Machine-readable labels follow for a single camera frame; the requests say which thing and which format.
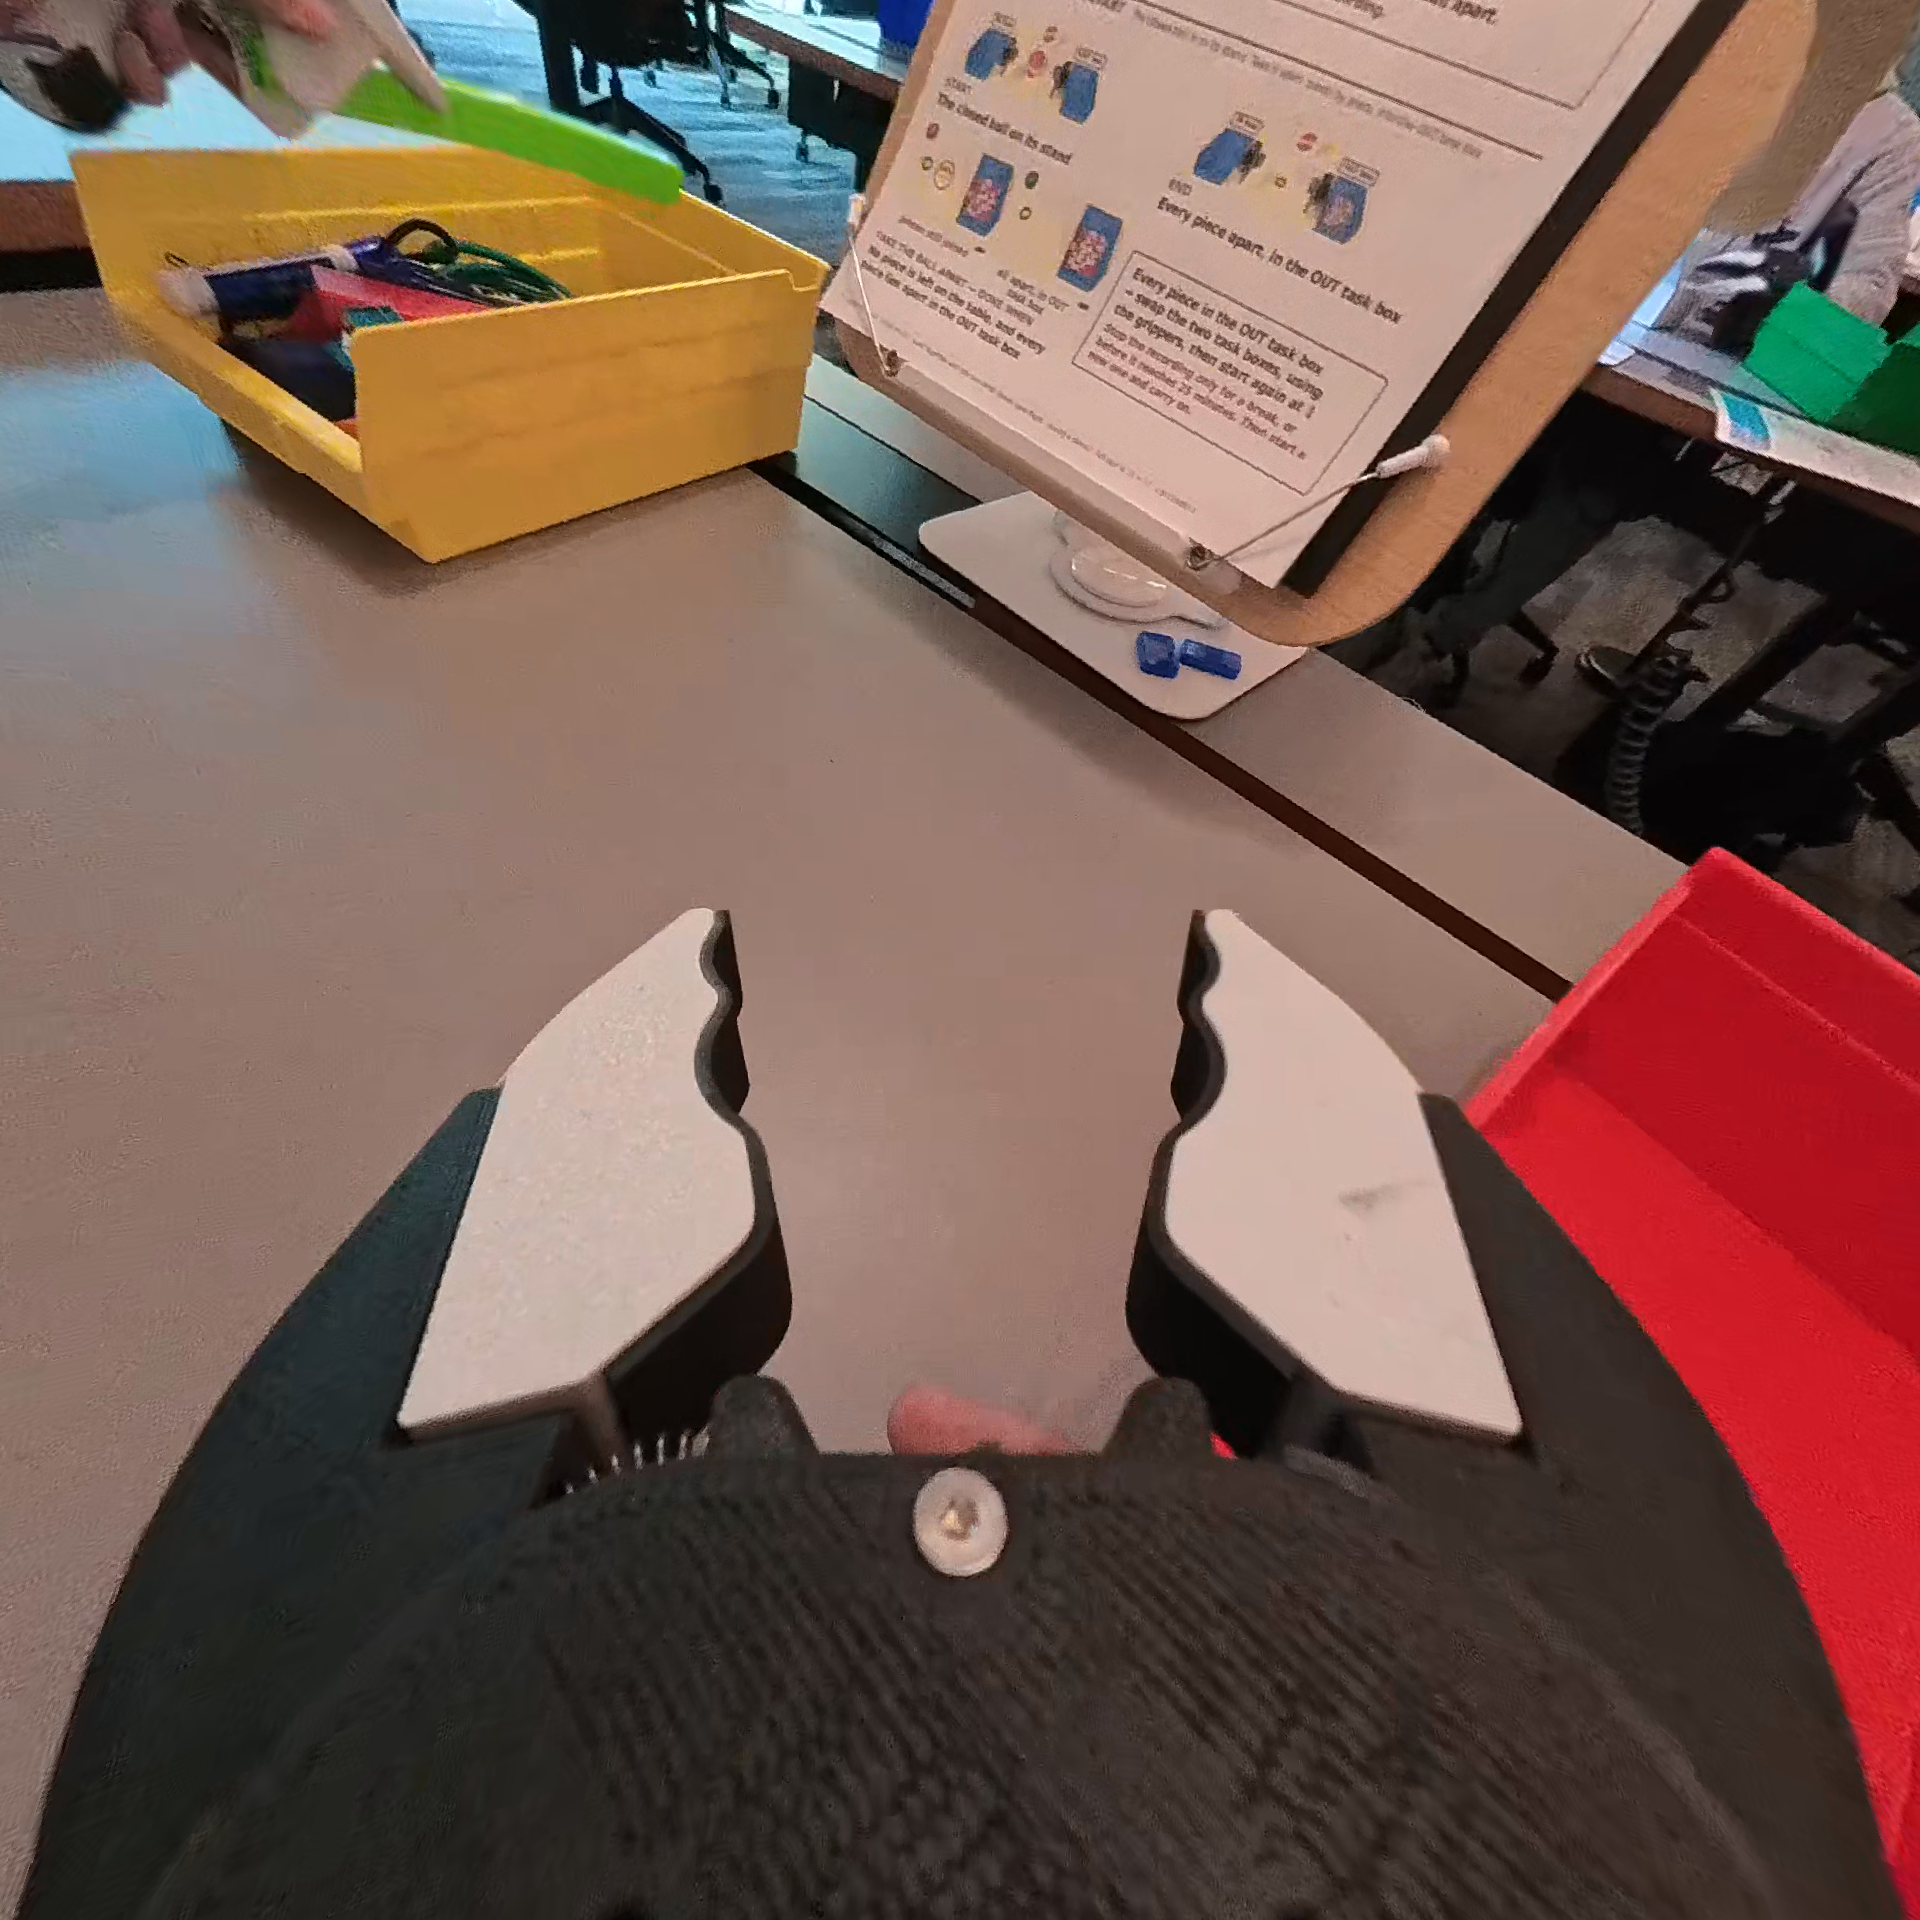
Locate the green cable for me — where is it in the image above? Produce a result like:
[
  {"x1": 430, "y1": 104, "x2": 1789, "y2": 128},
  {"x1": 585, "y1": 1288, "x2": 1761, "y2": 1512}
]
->
[{"x1": 379, "y1": 216, "x2": 575, "y2": 312}]

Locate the white marker with blue cap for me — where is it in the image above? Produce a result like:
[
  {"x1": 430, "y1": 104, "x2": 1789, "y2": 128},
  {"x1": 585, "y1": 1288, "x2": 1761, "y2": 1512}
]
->
[{"x1": 156, "y1": 240, "x2": 366, "y2": 322}]

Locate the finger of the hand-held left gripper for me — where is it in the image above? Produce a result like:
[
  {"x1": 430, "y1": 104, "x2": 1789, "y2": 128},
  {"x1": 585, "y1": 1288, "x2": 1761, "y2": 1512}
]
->
[{"x1": 237, "y1": 0, "x2": 453, "y2": 140}]

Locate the green plastic box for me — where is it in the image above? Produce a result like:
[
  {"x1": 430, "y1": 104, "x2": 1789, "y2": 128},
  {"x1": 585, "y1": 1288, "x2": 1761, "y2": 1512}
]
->
[
  {"x1": 1837, "y1": 322, "x2": 1920, "y2": 455},
  {"x1": 1740, "y1": 282, "x2": 1894, "y2": 426}
]

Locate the dark blue block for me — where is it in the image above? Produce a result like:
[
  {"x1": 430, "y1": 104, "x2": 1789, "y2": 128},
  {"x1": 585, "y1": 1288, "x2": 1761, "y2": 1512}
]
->
[{"x1": 221, "y1": 334, "x2": 366, "y2": 435}]

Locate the printed instruction sheet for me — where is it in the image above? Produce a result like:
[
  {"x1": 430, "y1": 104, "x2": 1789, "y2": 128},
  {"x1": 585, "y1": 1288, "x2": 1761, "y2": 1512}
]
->
[{"x1": 820, "y1": 0, "x2": 1705, "y2": 589}]

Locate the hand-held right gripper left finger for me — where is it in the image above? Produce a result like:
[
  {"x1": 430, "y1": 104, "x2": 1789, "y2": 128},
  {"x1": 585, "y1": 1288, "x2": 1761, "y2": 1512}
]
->
[{"x1": 394, "y1": 908, "x2": 793, "y2": 1445}]

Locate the person's right hand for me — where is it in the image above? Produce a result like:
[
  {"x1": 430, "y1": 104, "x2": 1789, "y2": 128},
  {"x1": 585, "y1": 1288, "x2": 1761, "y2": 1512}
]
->
[{"x1": 887, "y1": 1382, "x2": 1078, "y2": 1456}]

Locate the yellow plastic bin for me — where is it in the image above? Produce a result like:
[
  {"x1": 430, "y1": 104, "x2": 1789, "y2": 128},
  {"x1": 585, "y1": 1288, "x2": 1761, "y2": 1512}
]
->
[{"x1": 71, "y1": 142, "x2": 833, "y2": 566}]

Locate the black office chair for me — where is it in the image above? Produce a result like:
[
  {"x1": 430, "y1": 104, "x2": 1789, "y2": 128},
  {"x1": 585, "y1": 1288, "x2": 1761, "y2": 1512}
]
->
[{"x1": 533, "y1": 0, "x2": 785, "y2": 204}]

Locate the instruction sheet on stand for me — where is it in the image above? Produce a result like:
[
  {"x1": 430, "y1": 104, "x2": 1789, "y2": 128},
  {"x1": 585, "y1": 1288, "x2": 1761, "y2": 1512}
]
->
[{"x1": 833, "y1": 0, "x2": 1823, "y2": 722}]

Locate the wooden office desk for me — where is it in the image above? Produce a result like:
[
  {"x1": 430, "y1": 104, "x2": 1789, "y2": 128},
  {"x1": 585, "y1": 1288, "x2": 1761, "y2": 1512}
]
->
[{"x1": 1586, "y1": 322, "x2": 1920, "y2": 538}]

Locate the red plastic bin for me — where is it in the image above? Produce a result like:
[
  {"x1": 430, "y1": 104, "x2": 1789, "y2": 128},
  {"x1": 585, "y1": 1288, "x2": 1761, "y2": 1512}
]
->
[{"x1": 1463, "y1": 848, "x2": 1920, "y2": 1920}]

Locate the green segmented bar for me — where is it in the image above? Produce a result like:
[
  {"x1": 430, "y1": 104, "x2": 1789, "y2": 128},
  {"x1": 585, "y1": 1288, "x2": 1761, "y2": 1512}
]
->
[{"x1": 335, "y1": 66, "x2": 687, "y2": 207}]

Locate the red block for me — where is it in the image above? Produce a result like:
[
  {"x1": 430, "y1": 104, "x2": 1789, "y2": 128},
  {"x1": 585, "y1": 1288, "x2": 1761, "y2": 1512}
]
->
[{"x1": 282, "y1": 269, "x2": 470, "y2": 346}]

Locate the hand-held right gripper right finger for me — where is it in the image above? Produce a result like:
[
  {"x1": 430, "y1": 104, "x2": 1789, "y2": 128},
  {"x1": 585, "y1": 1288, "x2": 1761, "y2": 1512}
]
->
[{"x1": 1124, "y1": 908, "x2": 1526, "y2": 1450}]

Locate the person's left hand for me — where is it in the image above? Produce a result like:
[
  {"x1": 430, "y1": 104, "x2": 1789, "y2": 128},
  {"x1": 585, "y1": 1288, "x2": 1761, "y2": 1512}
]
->
[{"x1": 113, "y1": 0, "x2": 341, "y2": 110}]

